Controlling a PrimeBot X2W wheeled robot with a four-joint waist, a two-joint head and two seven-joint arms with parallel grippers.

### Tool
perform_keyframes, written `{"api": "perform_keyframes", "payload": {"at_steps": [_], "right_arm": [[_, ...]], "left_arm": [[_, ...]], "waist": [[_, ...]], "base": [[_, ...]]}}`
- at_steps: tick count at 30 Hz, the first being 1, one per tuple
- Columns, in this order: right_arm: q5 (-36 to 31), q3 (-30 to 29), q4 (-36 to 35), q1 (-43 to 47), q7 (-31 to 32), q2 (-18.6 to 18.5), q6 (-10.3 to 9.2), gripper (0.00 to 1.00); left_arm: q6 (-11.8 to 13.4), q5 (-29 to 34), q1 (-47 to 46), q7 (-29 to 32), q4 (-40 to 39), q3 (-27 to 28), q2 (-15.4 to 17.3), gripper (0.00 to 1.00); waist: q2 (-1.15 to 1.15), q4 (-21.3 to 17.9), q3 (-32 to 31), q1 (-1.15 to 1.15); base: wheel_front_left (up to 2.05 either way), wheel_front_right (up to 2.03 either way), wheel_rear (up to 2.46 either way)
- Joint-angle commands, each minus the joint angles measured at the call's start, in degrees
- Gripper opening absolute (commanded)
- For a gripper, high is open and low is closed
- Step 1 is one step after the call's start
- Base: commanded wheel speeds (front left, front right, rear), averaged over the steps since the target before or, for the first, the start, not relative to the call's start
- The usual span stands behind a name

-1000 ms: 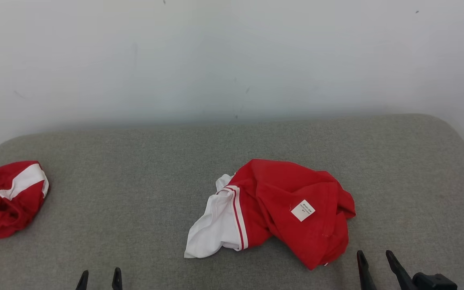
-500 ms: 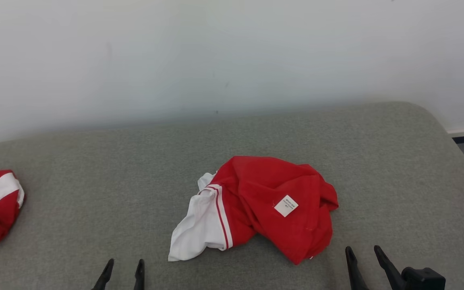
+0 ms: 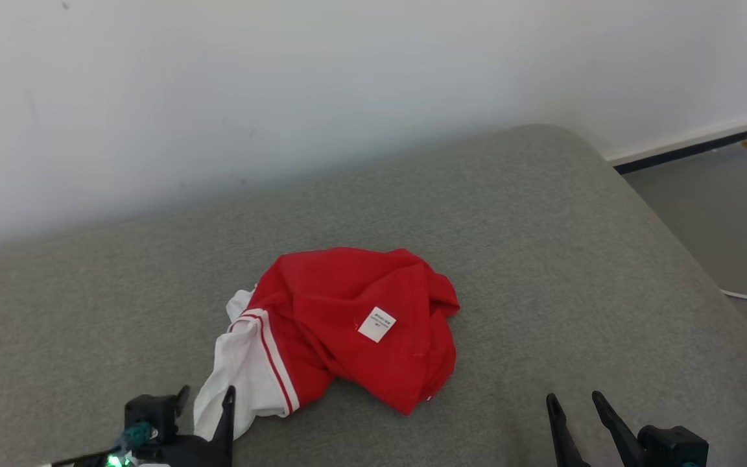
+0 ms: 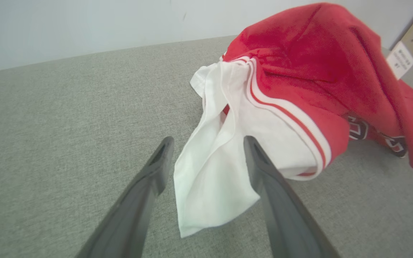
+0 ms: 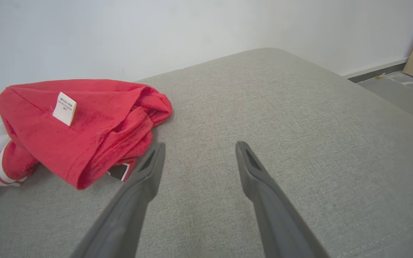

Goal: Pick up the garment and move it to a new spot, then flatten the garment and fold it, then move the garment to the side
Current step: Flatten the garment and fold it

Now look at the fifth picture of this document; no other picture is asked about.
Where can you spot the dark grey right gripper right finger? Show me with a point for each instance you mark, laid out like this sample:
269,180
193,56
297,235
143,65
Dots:
274,215

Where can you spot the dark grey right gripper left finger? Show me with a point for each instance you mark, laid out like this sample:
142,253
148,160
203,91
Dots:
134,200

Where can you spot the red t-shirt with black letters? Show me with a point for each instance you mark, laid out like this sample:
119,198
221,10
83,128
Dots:
95,122

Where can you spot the grey fabric sofa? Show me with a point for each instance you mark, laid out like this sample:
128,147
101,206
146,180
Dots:
281,125

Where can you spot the white wall skirting board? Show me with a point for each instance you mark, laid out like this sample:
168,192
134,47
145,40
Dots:
375,70

